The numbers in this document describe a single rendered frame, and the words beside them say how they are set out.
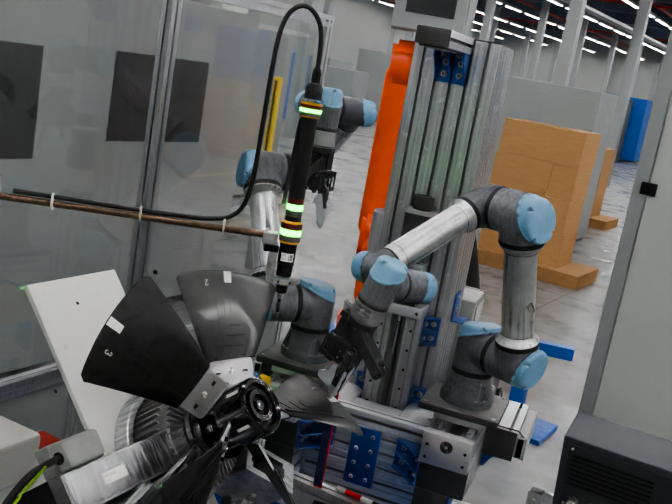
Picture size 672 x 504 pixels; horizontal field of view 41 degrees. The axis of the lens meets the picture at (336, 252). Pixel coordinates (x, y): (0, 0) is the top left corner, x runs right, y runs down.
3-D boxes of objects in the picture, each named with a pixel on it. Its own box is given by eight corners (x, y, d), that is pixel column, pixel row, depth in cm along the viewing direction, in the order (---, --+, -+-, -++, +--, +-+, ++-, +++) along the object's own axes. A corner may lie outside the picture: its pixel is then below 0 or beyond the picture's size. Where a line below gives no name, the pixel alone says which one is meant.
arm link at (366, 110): (311, 200, 288) (381, 125, 247) (279, 196, 283) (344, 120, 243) (308, 167, 292) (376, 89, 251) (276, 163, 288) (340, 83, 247)
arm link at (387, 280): (418, 273, 200) (392, 270, 194) (396, 314, 204) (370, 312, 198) (397, 254, 205) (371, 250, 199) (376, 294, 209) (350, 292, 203)
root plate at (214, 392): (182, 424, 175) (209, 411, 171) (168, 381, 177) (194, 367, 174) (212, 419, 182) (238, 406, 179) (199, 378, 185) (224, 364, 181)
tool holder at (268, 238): (256, 281, 182) (264, 234, 180) (255, 272, 188) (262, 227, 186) (300, 287, 183) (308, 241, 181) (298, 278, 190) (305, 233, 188)
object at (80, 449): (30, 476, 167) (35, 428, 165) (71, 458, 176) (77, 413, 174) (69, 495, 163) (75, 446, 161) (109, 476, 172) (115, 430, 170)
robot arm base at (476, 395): (445, 385, 266) (452, 353, 264) (496, 399, 262) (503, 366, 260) (434, 400, 252) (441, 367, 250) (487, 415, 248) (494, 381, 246)
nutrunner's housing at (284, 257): (271, 293, 184) (308, 67, 175) (270, 288, 188) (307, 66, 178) (290, 296, 185) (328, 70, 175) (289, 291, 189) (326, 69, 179)
